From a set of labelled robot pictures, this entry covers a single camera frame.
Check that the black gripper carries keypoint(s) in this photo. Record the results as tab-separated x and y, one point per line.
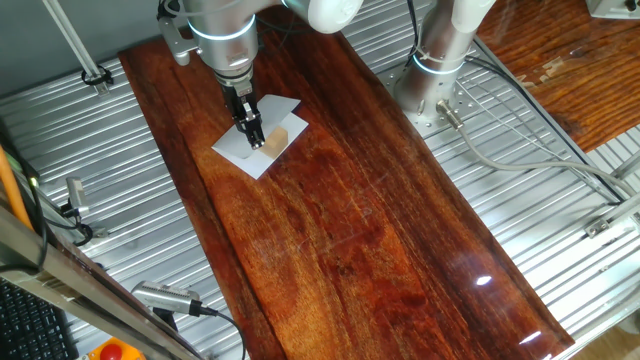
239	102

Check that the white paper sheet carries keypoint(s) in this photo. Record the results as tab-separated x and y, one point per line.
235	145

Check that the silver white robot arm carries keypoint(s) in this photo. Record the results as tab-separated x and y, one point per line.
225	30

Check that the small light wooden block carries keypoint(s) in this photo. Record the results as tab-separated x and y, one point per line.
275	142

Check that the glossy red-brown wooden board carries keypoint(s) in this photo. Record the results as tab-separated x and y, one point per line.
350	240

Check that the black pole clamp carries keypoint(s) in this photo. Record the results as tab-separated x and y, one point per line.
97	76

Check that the orange tube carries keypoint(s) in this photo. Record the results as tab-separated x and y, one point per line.
10	185

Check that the orange emergency stop box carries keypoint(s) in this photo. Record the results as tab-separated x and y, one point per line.
111	352

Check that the black keyboard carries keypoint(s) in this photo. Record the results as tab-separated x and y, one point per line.
30	325

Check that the scratched red-brown wooden board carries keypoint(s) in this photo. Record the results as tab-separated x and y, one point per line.
575	75

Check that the aluminium profile bar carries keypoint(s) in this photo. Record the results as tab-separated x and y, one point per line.
627	166
620	212

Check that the grey equipment box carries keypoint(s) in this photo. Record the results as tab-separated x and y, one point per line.
612	7

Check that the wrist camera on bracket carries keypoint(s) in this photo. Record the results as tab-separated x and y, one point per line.
175	42

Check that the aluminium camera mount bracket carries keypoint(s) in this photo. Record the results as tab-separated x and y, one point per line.
99	232

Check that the small silver camera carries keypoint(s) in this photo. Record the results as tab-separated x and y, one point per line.
77	195

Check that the long silver ribbed camera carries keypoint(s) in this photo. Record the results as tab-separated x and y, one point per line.
165	297

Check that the aluminium camera pole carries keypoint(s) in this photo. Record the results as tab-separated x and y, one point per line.
70	35

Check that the black camera stand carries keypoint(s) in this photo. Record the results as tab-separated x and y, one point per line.
165	320

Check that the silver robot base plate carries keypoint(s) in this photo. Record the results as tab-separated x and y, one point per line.
467	107

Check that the aluminium frame beam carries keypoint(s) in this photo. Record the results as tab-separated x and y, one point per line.
75	280

